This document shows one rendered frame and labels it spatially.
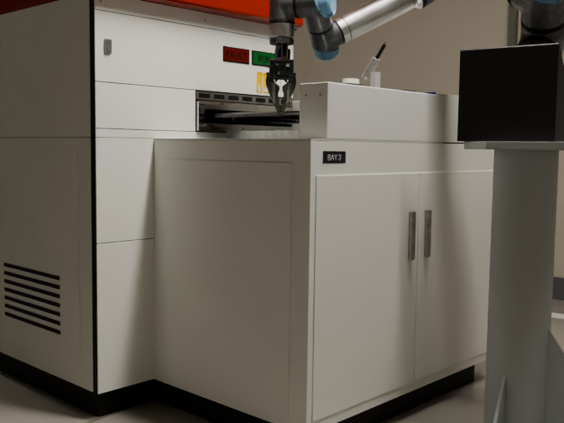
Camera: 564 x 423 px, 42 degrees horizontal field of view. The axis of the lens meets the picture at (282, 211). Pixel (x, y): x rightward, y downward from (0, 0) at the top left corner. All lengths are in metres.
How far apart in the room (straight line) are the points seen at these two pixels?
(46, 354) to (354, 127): 1.22
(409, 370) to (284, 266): 0.58
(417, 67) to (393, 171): 2.47
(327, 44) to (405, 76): 2.32
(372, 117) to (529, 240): 0.51
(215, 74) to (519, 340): 1.23
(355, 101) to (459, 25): 2.55
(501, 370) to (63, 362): 1.28
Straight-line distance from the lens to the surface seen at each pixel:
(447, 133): 2.28
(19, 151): 2.49
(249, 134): 2.29
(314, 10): 2.14
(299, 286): 1.81
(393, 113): 2.03
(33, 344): 2.51
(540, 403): 2.05
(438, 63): 4.42
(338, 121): 1.84
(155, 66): 2.24
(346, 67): 4.70
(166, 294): 2.21
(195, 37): 2.35
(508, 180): 1.92
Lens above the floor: 0.80
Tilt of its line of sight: 5 degrees down
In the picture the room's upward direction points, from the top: 1 degrees clockwise
